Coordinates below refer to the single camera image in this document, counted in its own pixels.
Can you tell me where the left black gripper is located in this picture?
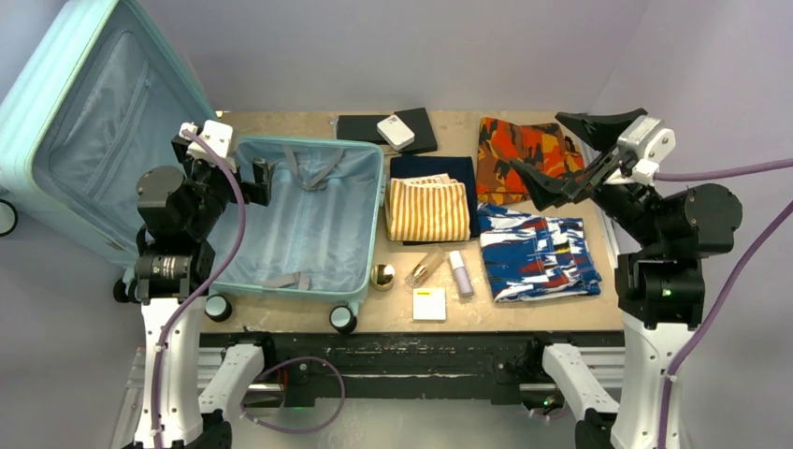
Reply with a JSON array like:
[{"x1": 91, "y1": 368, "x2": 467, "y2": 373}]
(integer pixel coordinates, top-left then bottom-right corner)
[{"x1": 173, "y1": 137, "x2": 272, "y2": 238}]

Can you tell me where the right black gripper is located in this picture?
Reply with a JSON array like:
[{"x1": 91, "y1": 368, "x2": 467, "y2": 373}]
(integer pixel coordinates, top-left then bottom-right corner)
[{"x1": 514, "y1": 104, "x2": 667, "y2": 246}]

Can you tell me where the orange camouflage garment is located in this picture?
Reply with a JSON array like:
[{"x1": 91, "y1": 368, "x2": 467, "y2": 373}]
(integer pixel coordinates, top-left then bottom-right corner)
[{"x1": 476, "y1": 117, "x2": 584, "y2": 206}]

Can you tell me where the blue white patterned garment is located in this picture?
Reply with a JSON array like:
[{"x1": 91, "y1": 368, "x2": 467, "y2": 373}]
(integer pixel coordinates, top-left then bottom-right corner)
[{"x1": 477, "y1": 203, "x2": 602, "y2": 303}]

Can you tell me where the navy blue garment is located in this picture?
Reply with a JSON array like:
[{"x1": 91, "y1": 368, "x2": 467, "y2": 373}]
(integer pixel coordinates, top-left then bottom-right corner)
[{"x1": 389, "y1": 155, "x2": 481, "y2": 239}]

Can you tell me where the yellow striped garment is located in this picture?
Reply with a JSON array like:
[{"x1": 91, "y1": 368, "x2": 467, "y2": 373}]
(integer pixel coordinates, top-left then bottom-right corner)
[{"x1": 385, "y1": 173, "x2": 471, "y2": 242}]

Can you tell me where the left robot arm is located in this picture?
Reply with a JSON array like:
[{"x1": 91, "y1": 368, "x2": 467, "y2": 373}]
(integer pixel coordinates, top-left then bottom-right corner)
[{"x1": 129, "y1": 135, "x2": 279, "y2": 448}]

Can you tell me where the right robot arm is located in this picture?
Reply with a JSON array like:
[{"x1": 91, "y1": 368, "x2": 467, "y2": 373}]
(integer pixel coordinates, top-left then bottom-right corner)
[{"x1": 513, "y1": 109, "x2": 743, "y2": 448}]

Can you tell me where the white power bank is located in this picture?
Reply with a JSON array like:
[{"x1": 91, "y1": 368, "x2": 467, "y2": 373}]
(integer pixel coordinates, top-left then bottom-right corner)
[{"x1": 376, "y1": 114, "x2": 415, "y2": 152}]

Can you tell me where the gold round jar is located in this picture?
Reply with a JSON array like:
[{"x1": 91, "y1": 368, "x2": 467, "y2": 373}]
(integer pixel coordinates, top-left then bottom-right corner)
[{"x1": 369, "y1": 264, "x2": 396, "y2": 292}]

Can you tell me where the lavender cosmetic tube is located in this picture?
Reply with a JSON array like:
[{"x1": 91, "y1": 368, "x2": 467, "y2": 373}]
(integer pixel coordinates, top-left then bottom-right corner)
[{"x1": 449, "y1": 251, "x2": 474, "y2": 298}]

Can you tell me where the clear gold perfume bottle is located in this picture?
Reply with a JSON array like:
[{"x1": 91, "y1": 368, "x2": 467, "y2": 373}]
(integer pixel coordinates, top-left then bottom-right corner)
[{"x1": 405, "y1": 247, "x2": 445, "y2": 288}]

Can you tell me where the light blue open suitcase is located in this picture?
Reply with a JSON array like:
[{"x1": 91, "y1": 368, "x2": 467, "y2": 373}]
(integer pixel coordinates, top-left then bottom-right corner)
[{"x1": 1, "y1": 1, "x2": 384, "y2": 311}]

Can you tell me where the white square box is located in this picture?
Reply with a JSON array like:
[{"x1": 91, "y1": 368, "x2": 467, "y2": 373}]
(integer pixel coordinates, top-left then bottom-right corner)
[{"x1": 412, "y1": 288, "x2": 446, "y2": 322}]

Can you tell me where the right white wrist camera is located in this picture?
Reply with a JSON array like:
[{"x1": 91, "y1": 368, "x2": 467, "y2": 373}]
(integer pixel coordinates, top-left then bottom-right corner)
[{"x1": 605, "y1": 115, "x2": 676, "y2": 186}]

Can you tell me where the black metal base rail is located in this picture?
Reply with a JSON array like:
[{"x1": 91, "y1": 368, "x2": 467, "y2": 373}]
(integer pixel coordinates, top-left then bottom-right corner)
[{"x1": 194, "y1": 331, "x2": 625, "y2": 407}]

